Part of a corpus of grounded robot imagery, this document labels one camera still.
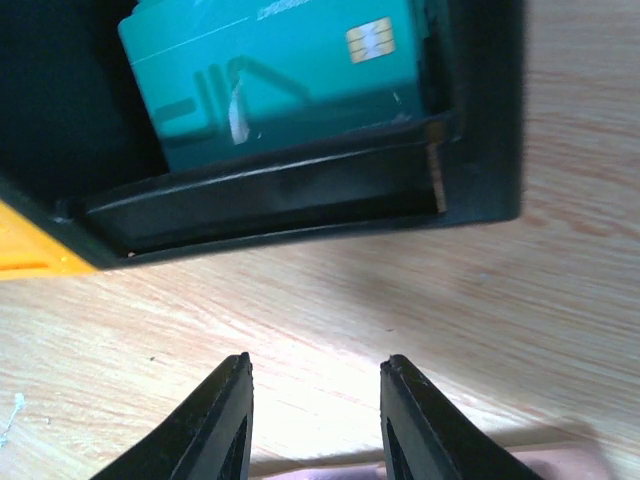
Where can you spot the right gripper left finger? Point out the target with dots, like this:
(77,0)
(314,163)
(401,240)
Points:
(208,436)

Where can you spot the yellow bin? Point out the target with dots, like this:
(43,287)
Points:
(32,246)

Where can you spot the black bin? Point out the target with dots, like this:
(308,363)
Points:
(77,142)

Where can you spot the teal card stack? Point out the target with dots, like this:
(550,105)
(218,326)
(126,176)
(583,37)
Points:
(226,79)

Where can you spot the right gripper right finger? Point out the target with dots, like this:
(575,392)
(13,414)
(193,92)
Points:
(420,425)

